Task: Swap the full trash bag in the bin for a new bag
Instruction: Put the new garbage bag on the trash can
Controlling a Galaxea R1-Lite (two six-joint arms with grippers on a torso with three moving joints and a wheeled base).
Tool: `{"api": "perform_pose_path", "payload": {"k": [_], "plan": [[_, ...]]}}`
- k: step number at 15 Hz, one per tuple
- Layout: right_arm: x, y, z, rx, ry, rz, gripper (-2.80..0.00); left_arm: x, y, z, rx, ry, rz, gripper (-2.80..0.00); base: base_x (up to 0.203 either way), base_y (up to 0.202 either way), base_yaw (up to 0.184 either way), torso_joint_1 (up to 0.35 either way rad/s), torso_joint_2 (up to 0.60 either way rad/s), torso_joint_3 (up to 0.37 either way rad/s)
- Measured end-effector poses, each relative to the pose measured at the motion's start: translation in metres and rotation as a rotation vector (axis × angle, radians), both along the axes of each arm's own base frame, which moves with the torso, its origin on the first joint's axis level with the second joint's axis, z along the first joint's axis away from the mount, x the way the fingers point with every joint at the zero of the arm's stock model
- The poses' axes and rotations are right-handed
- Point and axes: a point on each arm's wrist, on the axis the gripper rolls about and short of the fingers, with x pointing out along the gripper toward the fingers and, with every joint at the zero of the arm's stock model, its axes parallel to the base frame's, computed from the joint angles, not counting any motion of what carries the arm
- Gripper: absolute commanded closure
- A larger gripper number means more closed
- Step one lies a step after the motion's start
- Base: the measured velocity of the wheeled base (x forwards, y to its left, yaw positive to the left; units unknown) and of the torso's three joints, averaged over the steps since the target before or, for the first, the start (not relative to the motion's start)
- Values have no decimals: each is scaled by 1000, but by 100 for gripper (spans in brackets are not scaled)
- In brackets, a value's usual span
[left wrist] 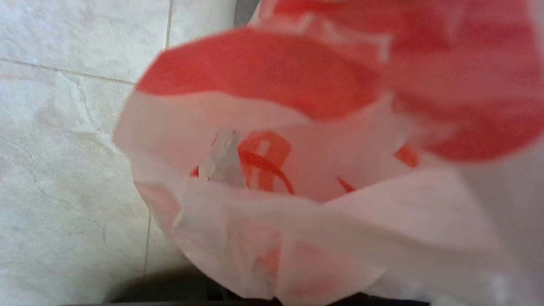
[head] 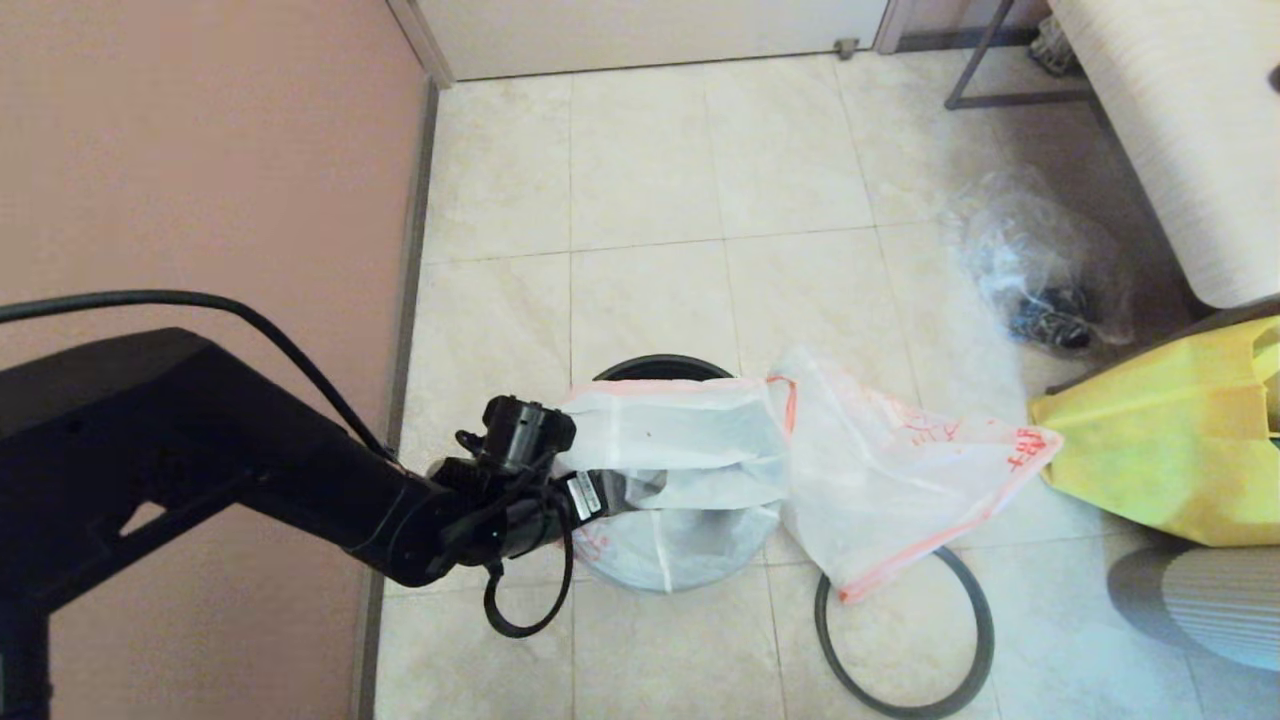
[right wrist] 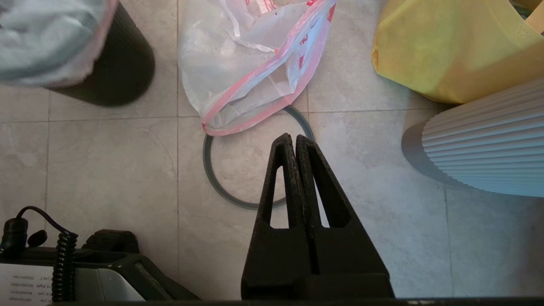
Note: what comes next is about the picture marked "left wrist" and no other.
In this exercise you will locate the grey wall baseboard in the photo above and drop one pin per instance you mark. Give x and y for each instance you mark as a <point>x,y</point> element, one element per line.
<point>245,10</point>

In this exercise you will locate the white pink-edged bag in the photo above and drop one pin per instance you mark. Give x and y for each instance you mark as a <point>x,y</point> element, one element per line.
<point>318,191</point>

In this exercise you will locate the black round trash bin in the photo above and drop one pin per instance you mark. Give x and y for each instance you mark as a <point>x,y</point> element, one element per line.
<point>170,291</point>

